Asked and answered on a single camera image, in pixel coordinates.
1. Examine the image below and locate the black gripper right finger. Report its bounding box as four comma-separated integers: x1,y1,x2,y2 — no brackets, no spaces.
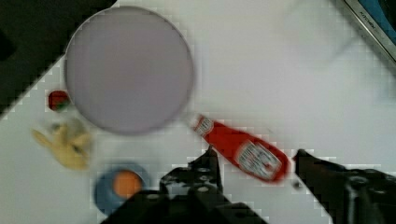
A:
293,149,396,224

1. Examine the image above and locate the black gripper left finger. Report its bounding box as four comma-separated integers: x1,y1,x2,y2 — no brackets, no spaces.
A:
160,146,224,200

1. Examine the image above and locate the red plush ketchup bottle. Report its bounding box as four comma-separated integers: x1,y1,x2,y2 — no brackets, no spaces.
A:
189,114,290,183

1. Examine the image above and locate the orange ball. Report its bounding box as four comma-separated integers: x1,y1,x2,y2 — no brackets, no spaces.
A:
113,170,142,199

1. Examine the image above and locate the blue bowl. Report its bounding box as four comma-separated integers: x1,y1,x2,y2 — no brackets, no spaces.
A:
93,162,150,216

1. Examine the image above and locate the yellow banana peel toy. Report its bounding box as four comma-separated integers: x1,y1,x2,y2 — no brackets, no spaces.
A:
31,119,91,171

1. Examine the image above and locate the round grey plate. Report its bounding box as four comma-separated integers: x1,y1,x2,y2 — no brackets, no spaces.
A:
64,7,195,135

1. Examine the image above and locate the small red strawberry toy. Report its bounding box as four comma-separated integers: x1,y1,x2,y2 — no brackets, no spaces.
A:
48,91,70,112

